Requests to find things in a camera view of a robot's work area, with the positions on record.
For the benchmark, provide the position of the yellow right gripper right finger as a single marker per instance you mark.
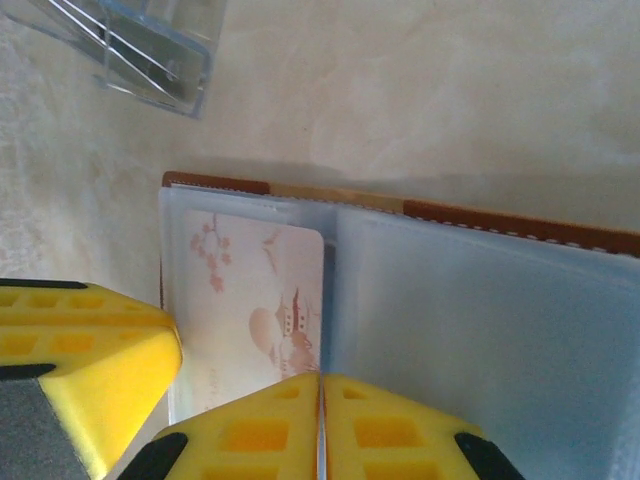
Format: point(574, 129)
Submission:
point(390, 440)

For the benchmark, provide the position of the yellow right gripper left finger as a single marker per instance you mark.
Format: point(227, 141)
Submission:
point(250, 440)

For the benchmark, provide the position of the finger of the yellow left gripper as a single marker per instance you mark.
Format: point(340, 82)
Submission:
point(75, 307)
point(100, 380)

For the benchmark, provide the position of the brown leather card holder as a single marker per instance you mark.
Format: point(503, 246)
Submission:
point(475, 325)

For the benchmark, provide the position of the white card with pink blossoms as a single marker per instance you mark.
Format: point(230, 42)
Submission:
point(240, 280)

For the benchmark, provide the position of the clear acrylic card organizer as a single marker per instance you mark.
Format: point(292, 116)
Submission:
point(150, 55)

